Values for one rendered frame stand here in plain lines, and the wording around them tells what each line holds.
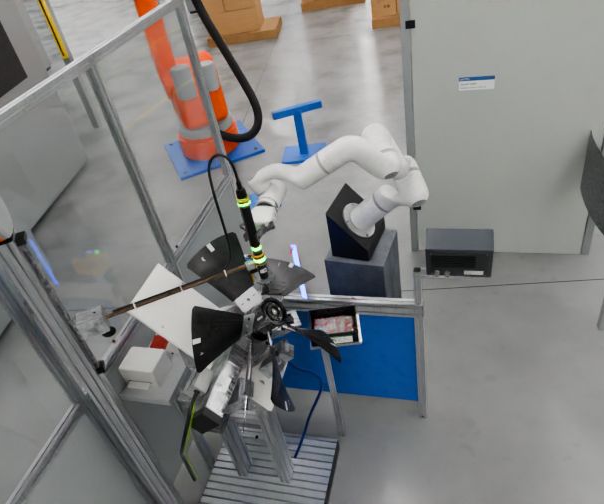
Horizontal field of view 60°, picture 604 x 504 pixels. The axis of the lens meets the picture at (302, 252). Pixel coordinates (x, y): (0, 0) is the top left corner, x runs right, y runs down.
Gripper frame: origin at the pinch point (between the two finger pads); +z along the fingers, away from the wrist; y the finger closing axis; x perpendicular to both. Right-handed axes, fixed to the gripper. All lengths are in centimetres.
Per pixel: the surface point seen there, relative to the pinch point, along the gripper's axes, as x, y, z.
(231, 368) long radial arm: -38.7, 7.8, 29.2
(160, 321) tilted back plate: -24.0, 35.2, 22.1
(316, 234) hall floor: -150, 43, -197
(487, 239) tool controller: -26, -81, -34
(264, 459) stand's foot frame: -143, 25, 7
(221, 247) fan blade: -8.4, 15.7, -3.1
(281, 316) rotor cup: -30.8, -7.4, 9.4
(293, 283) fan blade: -33.6, -6.0, -12.0
